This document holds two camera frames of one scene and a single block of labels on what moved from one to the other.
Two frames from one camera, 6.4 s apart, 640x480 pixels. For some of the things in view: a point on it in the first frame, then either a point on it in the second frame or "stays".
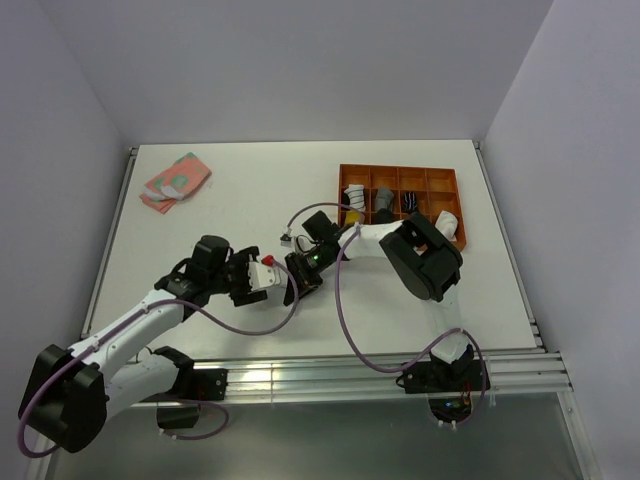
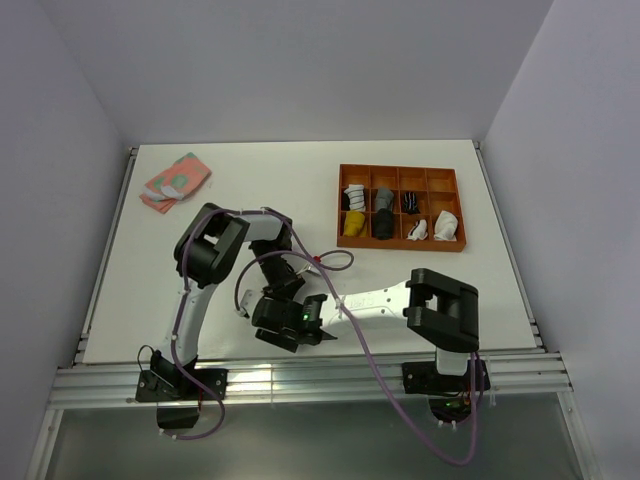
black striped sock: (410, 202) stays
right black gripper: (304, 278) -> (278, 339)
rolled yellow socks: (352, 217) stays
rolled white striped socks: (355, 194) stays
